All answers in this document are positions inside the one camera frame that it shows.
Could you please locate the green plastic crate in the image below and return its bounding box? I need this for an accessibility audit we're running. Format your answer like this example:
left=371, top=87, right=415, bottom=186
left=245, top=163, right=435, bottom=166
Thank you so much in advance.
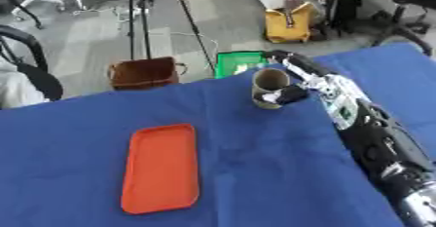
left=214, top=51, right=272, bottom=80

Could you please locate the yellow bag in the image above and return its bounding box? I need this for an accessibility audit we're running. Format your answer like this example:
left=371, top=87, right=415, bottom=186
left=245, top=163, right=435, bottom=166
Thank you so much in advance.
left=262, top=1, right=317, bottom=44

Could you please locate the black tripod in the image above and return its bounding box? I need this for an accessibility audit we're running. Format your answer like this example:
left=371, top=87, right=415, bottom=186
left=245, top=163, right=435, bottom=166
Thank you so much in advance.
left=124, top=0, right=218, bottom=73

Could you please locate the orange rectangular tray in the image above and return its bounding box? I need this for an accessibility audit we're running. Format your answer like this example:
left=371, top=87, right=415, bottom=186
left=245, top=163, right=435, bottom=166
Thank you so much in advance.
left=119, top=123, right=201, bottom=215

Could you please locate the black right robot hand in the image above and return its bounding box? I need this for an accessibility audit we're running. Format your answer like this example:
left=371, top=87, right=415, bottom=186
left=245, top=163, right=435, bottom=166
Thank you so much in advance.
left=252, top=50, right=334, bottom=106

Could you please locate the tan cardboard cylinder cup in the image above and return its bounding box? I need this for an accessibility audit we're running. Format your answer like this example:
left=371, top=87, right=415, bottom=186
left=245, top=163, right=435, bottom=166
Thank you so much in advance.
left=250, top=67, right=293, bottom=110

